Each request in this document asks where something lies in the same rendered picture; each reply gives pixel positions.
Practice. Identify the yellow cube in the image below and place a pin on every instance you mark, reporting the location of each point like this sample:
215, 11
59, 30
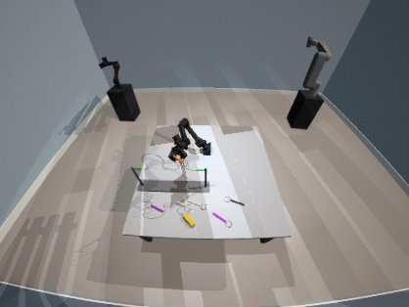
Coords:
188, 219

